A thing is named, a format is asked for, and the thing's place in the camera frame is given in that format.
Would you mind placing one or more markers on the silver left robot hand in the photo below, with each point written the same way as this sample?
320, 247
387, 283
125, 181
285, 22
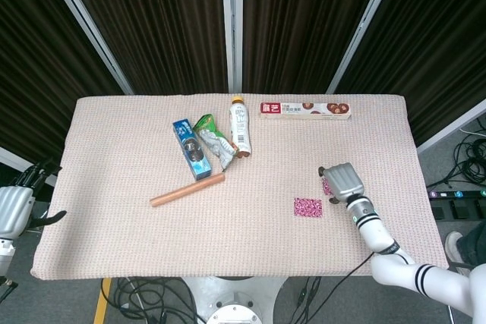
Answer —
13, 212

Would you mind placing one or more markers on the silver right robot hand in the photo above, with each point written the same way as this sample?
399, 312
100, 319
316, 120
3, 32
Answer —
345, 181

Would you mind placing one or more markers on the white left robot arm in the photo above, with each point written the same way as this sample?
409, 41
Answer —
4, 255

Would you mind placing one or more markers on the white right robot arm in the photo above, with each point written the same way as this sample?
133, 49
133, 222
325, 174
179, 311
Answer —
374, 233

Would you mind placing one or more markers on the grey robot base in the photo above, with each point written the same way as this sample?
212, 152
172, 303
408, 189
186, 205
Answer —
235, 301

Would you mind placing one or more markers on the long red white box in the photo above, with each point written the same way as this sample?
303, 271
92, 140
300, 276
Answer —
303, 109

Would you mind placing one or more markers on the white bottle yellow cap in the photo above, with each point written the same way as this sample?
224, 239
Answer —
240, 126

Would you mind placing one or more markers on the grey shoe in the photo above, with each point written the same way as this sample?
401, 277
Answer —
452, 246

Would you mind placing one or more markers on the yellow floor tape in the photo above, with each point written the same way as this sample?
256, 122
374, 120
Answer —
102, 301

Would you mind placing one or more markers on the pink woven tablecloth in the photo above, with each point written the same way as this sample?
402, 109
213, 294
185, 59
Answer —
228, 233

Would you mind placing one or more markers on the green silver snack bag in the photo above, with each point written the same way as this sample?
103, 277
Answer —
214, 142

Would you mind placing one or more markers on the dark curtain panel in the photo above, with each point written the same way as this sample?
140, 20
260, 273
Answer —
303, 28
38, 73
436, 54
152, 28

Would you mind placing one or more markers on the blue cookie box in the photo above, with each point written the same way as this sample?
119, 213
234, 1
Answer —
191, 149

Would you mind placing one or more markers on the wooden rolling pin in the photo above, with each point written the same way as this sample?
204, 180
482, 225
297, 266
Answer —
186, 190

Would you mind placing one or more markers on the white frame post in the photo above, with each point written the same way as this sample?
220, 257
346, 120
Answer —
87, 32
15, 159
360, 32
452, 130
232, 35

